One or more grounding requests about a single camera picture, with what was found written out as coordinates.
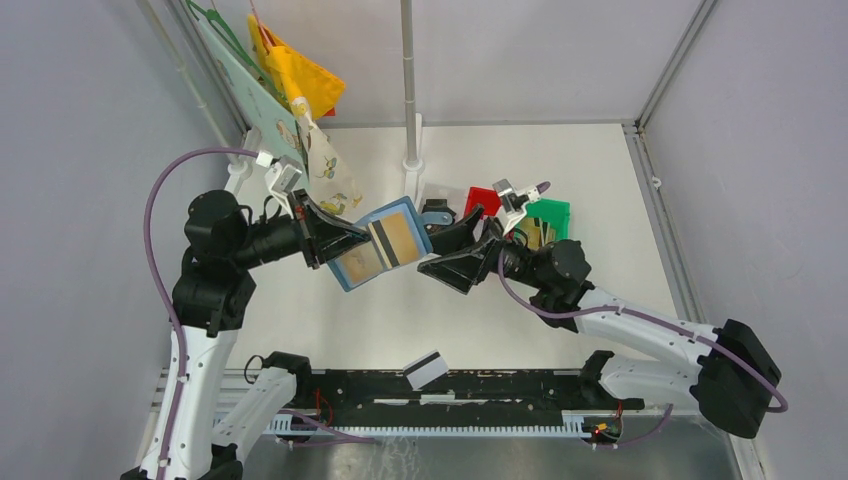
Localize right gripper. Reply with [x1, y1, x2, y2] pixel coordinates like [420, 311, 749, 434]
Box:
[415, 204, 547, 295]

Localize green plastic bin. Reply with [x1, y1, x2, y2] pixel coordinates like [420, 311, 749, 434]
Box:
[514, 199, 571, 250]

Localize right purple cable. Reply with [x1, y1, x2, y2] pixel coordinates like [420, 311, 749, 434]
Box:
[496, 180, 790, 450]

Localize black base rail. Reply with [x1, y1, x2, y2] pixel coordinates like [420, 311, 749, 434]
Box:
[283, 369, 645, 429]

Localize black cards in white bin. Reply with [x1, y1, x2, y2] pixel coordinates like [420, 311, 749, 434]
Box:
[420, 198, 456, 226]

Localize cream patterned cloth bag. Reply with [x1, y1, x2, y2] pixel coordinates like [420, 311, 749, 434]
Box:
[291, 96, 363, 216]

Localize green hanger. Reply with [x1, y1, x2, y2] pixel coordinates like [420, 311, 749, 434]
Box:
[185, 0, 282, 100]

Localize left white stand post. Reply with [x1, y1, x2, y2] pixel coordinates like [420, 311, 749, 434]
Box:
[135, 0, 265, 193]

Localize yellow cloth bag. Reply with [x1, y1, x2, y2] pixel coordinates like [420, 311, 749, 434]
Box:
[247, 14, 346, 120]

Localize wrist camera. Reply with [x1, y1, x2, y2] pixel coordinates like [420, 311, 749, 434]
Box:
[256, 150, 306, 215]
[492, 179, 551, 237]

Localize blue card holder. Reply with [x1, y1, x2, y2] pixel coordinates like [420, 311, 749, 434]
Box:
[328, 196, 455, 292]

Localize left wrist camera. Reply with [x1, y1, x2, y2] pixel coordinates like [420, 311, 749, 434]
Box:
[256, 150, 306, 215]

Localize white cable duct strip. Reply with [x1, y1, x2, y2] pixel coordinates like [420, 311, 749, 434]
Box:
[262, 414, 591, 440]

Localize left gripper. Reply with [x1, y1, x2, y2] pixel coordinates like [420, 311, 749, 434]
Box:
[232, 187, 371, 267]

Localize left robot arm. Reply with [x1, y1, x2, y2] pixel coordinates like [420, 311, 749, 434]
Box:
[122, 190, 371, 479]

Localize red plastic bin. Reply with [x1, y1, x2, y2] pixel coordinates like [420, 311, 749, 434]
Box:
[463, 186, 502, 217]

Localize white magnetic stripe card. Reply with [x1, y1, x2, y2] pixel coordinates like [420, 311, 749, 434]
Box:
[403, 350, 449, 391]

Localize white plastic bin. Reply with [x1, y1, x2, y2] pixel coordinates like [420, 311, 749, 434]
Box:
[416, 183, 468, 216]

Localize metal pole with white base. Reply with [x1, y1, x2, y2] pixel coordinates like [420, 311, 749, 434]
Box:
[400, 0, 424, 200]

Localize light green hanging board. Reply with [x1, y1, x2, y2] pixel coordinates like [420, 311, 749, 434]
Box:
[195, 19, 306, 167]

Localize gold card in holder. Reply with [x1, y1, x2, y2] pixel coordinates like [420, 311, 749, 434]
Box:
[336, 213, 426, 288]

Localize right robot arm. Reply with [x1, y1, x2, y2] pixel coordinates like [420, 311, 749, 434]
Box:
[417, 207, 789, 439]

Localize gold cards in green bin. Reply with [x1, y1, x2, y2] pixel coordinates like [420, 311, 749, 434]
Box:
[516, 217, 558, 250]

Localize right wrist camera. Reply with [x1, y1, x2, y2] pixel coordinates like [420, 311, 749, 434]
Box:
[492, 179, 551, 237]

